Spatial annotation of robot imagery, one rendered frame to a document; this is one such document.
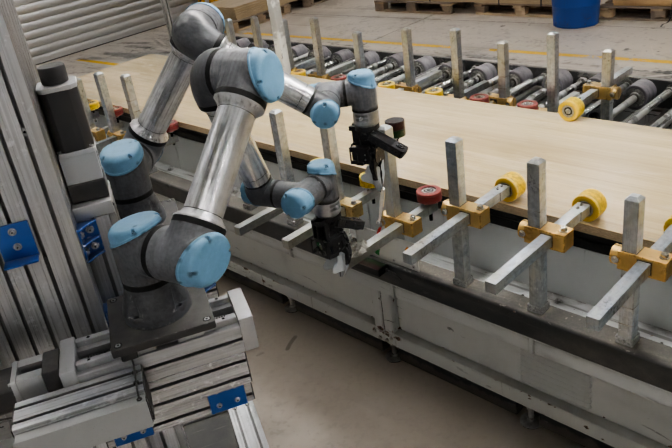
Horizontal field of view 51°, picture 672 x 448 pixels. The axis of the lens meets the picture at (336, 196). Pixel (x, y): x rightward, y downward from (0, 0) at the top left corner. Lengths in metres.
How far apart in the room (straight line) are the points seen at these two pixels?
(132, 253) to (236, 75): 0.43
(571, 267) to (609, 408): 0.52
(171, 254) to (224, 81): 0.39
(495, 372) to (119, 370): 1.47
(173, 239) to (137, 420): 0.39
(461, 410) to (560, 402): 0.40
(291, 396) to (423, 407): 0.53
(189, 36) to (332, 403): 1.60
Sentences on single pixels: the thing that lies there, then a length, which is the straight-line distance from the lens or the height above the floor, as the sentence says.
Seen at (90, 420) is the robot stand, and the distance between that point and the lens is 1.58.
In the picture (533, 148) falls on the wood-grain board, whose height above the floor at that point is 0.90.
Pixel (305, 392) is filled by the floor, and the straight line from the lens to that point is 2.93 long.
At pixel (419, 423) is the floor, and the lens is 2.74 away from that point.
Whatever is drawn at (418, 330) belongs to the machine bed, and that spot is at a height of 0.21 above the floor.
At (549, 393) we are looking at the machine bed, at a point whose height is 0.18.
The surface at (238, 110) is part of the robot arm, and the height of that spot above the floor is 1.45.
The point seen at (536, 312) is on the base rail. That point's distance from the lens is 2.04.
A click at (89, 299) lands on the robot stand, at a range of 1.78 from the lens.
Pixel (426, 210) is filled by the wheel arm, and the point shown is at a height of 0.85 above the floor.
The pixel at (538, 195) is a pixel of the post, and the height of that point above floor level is 1.07.
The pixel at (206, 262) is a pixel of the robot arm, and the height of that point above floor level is 1.21.
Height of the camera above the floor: 1.90
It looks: 25 degrees down
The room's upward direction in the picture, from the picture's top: 9 degrees counter-clockwise
